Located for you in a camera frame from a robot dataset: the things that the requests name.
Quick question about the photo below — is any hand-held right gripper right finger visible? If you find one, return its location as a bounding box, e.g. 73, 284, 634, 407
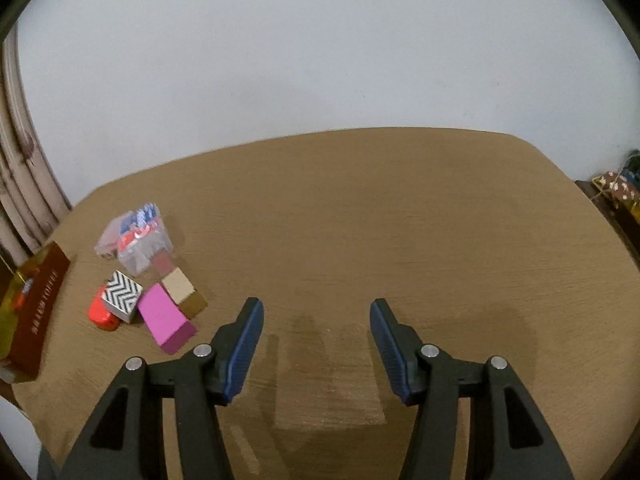
370, 298, 576, 480

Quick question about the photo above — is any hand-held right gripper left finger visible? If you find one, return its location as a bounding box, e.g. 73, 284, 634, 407
59, 297, 265, 480

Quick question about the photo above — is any beige gold box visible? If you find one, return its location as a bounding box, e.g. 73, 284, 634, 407
161, 267, 208, 320

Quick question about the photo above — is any pink box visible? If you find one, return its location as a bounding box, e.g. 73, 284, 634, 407
137, 282, 198, 356

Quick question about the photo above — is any black white zigzag box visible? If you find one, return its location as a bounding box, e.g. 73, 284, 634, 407
100, 270, 144, 324

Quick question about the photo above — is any red plastic object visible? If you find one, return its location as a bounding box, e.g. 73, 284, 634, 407
88, 286, 122, 332

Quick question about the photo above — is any clear plastic bag with items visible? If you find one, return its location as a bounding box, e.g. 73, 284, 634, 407
95, 202, 174, 277

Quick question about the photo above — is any dark red gold box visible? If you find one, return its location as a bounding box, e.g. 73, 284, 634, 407
0, 241, 71, 384

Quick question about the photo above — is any dark wooden furniture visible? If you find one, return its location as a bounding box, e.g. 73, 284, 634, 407
574, 180, 640, 273

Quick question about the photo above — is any beige curtain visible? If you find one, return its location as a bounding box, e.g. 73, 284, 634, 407
0, 35, 73, 267

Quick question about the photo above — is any colourful patterned cloth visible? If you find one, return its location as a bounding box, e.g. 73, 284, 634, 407
591, 149, 640, 226

